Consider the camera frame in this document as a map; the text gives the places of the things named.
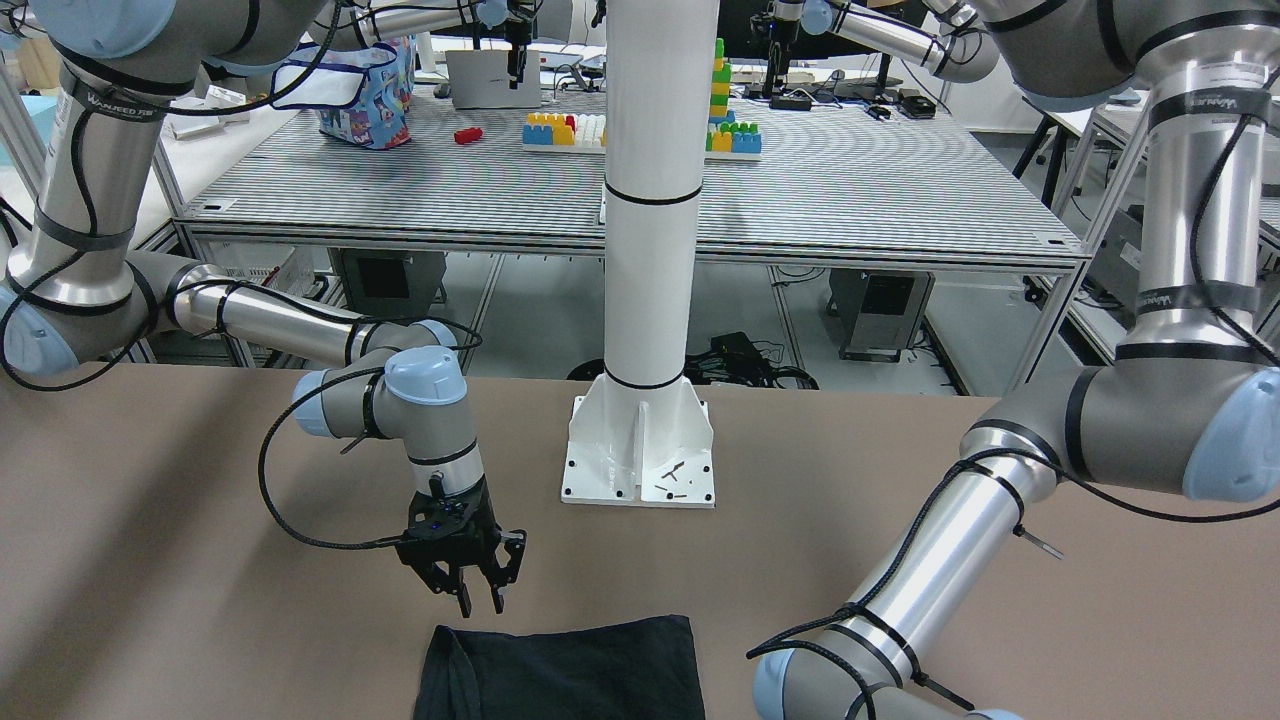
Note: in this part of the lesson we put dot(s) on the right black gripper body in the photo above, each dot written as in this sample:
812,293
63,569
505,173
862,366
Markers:
487,531

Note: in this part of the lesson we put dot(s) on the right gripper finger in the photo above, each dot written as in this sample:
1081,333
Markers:
448,580

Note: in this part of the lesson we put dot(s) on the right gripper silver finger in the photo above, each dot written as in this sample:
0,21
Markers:
503,567

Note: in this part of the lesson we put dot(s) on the black printed t-shirt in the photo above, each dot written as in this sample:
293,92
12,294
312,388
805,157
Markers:
645,669

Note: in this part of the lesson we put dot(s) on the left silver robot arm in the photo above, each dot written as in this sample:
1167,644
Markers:
1189,405

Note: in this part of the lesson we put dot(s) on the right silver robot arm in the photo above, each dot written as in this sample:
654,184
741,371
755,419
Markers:
74,290

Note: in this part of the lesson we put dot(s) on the white central pillar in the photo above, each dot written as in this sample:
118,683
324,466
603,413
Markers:
641,436

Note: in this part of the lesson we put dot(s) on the red toy block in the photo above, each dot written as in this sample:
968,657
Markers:
468,135

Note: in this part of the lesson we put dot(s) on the colourful patterned bag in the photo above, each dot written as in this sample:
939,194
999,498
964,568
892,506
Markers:
362,97

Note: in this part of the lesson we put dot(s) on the toy block set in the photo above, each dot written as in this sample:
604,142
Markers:
665,100

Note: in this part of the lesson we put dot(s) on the grey striped back table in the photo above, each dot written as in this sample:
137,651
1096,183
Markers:
833,188

